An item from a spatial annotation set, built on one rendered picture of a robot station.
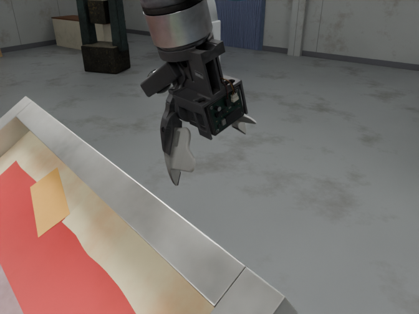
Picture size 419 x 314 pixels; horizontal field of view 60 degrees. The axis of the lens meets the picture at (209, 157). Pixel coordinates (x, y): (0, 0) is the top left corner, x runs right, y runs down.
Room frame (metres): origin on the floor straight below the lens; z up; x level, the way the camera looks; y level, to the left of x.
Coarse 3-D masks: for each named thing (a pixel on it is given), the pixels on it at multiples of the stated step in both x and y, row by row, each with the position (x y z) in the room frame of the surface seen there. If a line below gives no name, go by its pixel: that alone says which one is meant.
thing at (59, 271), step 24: (48, 240) 0.34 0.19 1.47; (72, 240) 0.33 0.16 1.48; (24, 264) 0.32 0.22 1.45; (48, 264) 0.31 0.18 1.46; (72, 264) 0.30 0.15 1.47; (96, 264) 0.29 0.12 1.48; (0, 288) 0.30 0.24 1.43; (24, 288) 0.29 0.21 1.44; (48, 288) 0.28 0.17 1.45; (72, 288) 0.27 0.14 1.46; (96, 288) 0.26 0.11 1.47; (0, 312) 0.27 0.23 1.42; (24, 312) 0.26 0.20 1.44; (48, 312) 0.25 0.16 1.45; (72, 312) 0.25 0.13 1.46; (96, 312) 0.24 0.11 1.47; (120, 312) 0.23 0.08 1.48
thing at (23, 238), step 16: (0, 176) 0.50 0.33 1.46; (16, 176) 0.48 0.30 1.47; (0, 192) 0.46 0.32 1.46; (16, 192) 0.45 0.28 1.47; (0, 208) 0.43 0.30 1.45; (16, 208) 0.41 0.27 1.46; (32, 208) 0.40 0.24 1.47; (0, 224) 0.40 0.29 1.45; (16, 224) 0.39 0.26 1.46; (32, 224) 0.37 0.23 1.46; (0, 240) 0.37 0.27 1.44; (16, 240) 0.36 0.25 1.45; (32, 240) 0.35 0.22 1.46; (0, 256) 0.35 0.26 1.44; (16, 256) 0.34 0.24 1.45; (0, 272) 0.32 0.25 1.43
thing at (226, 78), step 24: (192, 48) 0.43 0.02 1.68; (216, 48) 0.43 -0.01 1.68; (192, 72) 0.44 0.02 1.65; (216, 72) 0.43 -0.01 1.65; (168, 96) 0.47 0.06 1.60; (192, 96) 0.44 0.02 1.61; (216, 96) 0.43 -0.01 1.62; (240, 96) 0.46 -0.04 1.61; (192, 120) 0.47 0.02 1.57; (216, 120) 0.43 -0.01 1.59
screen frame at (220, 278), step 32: (0, 128) 0.56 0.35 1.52; (32, 128) 0.51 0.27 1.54; (64, 128) 0.47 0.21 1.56; (64, 160) 0.41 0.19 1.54; (96, 160) 0.38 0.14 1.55; (96, 192) 0.34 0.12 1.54; (128, 192) 0.32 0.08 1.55; (128, 224) 0.28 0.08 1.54; (160, 224) 0.27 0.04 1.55; (192, 224) 0.26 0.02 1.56; (192, 256) 0.23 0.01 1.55; (224, 256) 0.22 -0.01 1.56; (224, 288) 0.19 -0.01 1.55; (256, 288) 0.19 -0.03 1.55
